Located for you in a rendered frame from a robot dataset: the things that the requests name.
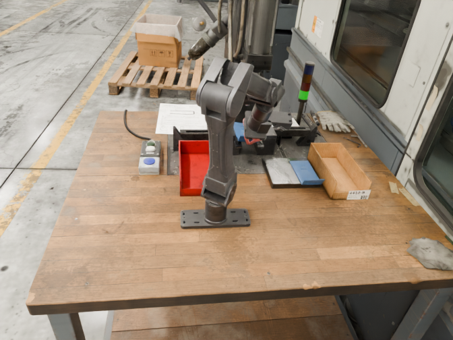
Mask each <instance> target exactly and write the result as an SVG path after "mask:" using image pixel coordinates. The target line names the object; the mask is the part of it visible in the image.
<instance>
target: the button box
mask: <svg viewBox="0 0 453 340"><path fill-rule="evenodd" d="M126 111H128V110H127V109H125V110H124V115H123V120H124V124H125V127H126V129H127V130H128V131H129V132H130V133H132V134H133V135H134V136H137V137H138V138H142V139H145V140H143V141H142V148H141V153H140V157H160V149H161V142H160V140H153V139H151V138H147V137H143V136H139V135H137V134H136V133H134V132H133V131H131V130H130V129H129V128H128V126H127V124H126ZM148 142H154V143H155V145H154V150H153V151H147V150H146V148H147V147H148V146H147V143H148Z"/></svg>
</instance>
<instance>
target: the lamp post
mask: <svg viewBox="0 0 453 340"><path fill-rule="evenodd" d="M305 65H310V66H314V65H315V63H314V62H311V61H306V62H305ZM307 100H308V99H307ZM307 100H302V99H299V97H298V101H299V102H300V103H299V109H298V113H297V119H296V122H297V124H298V125H299V126H300V123H301V117H302V113H303V108H304V104H305V103H306V102H307Z"/></svg>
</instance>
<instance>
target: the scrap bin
mask: <svg viewBox="0 0 453 340"><path fill-rule="evenodd" d="M209 162H210V152H209V140H179V189H180V196H201V192H202V188H203V186H204V185H202V183H203V180H204V176H205V175H206V174H207V172H208V167H209Z"/></svg>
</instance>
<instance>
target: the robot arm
mask: <svg viewBox="0 0 453 340"><path fill-rule="evenodd" d="M222 68H223V69H222ZM221 69H222V73H221V77H220V83H221V84H218V83H217V81H218V77H219V74H220V71H221ZM253 69H254V65H252V64H248V63H243V62H241V63H240V64H238V63H233V62H231V60H230V59H227V58H224V57H219V56H216V57H215V58H214V60H213V62H212V63H211V65H210V67H209V68H208V71H207V72H206V74H205V76H204V78H203V79H202V81H201V83H200V85H199V86H198V89H197V92H196V96H195V101H196V104H197V106H199V107H201V114H202V115H205V121H206V124H207V127H208V136H209V152H210V162H209V167H208V172H207V174H206V175H205V176H204V180H203V183H202V185H204V186H203V188H202V192H201V197H202V198H205V199H206V201H205V209H201V210H182V211H181V212H180V215H181V228H182V229H207V228H225V227H249V226H250V225H251V221H250V218H249V213H248V210H247V209H246V208H227V206H228V205H229V204H230V203H231V201H232V200H233V197H234V195H235V191H236V189H237V171H235V166H234V162H233V127H234V123H235V119H236V117H237V116H238V114H239V112H240V111H241V108H242V106H243V102H244V99H245V96H247V97H248V100H249V101H251V102H255V105H254V107H253V110H252V111H246V112H245V119H243V126H244V139H245V141H246V143H247V144H249V145H251V144H253V143H255V142H259V141H262V140H265V139H266V134H267V133H268V131H269V129H270V128H271V126H272V125H273V127H275V128H276V129H278V130H280V131H281V132H282V131H284V130H289V129H290V127H291V126H292V124H293V121H292V115H291V113H288V112H280V111H273V109H274V108H275V107H276V106H277V104H278V103H279V102H280V100H281V98H282V97H283V96H284V94H285V89H284V86H283V85H282V80H277V79H274V78H270V80H268V79H266V78H263V77H261V76H259V75H257V74H256V73H254V72H253ZM252 139H253V140H252ZM249 140H252V141H251V142H249Z"/></svg>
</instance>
